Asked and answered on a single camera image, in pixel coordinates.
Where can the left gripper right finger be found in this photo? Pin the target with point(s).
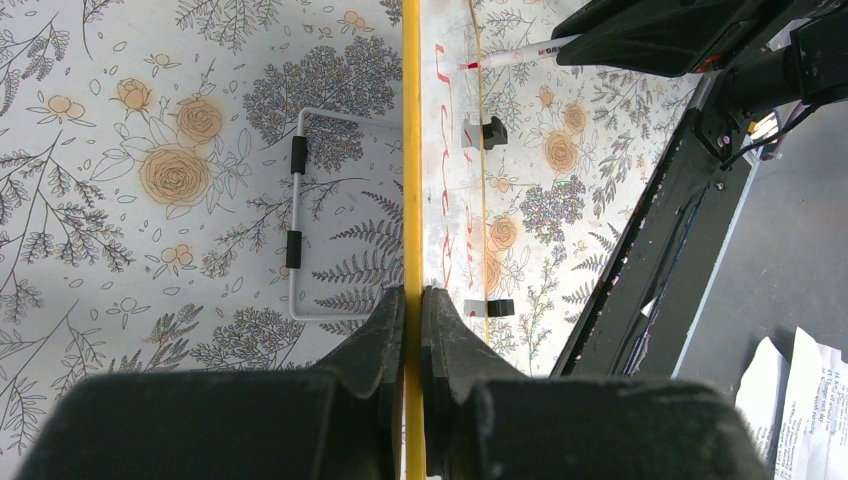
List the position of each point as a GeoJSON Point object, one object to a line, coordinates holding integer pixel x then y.
{"type": "Point", "coordinates": [484, 419]}

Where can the yellow framed whiteboard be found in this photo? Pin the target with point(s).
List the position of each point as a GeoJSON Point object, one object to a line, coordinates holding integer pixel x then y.
{"type": "Point", "coordinates": [448, 291]}

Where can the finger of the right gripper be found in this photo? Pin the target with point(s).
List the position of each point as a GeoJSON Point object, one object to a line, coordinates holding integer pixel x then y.
{"type": "Point", "coordinates": [666, 38]}

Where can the white paper sheet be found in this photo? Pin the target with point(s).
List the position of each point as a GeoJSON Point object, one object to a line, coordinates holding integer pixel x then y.
{"type": "Point", "coordinates": [796, 409]}

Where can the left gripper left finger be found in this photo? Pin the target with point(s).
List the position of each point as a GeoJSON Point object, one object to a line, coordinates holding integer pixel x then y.
{"type": "Point", "coordinates": [338, 419]}

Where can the wire whiteboard stand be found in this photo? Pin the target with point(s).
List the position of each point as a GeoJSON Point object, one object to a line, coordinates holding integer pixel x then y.
{"type": "Point", "coordinates": [294, 236]}

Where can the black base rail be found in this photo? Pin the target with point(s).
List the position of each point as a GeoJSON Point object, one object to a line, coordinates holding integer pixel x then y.
{"type": "Point", "coordinates": [641, 312]}

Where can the white marker pen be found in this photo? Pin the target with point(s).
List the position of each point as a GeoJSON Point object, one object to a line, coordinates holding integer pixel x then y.
{"type": "Point", "coordinates": [528, 53]}

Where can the floral tablecloth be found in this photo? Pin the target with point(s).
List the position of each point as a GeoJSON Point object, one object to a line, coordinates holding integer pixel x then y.
{"type": "Point", "coordinates": [146, 185]}

